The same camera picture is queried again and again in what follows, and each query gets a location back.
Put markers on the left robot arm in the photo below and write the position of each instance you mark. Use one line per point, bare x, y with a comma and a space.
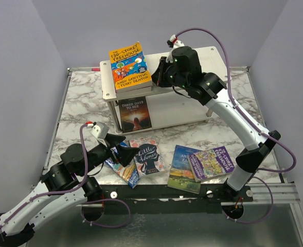
65, 185

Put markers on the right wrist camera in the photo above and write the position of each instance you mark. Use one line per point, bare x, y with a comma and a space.
173, 43

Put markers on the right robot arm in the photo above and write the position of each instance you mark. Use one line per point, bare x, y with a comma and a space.
182, 68

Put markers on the Little Women floral book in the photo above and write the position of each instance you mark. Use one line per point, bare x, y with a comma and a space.
148, 160

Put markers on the blue Storey Treehouse book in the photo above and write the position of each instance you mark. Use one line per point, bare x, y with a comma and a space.
129, 173

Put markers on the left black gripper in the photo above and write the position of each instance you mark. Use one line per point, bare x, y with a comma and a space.
125, 154

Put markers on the Three Days To See book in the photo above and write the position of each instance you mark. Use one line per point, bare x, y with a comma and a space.
134, 114

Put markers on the purple 117-Storey Treehouse book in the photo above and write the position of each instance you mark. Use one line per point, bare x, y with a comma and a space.
134, 92

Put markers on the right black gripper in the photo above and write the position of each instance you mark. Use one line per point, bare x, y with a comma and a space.
157, 77

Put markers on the yellow 130-Storey Treehouse book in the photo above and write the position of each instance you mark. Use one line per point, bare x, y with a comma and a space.
129, 68

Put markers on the blue Animal Farm book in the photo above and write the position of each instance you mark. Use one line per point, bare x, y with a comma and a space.
181, 176

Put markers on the purple 52-Storey Treehouse book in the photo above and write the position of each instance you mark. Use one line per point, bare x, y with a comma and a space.
210, 164

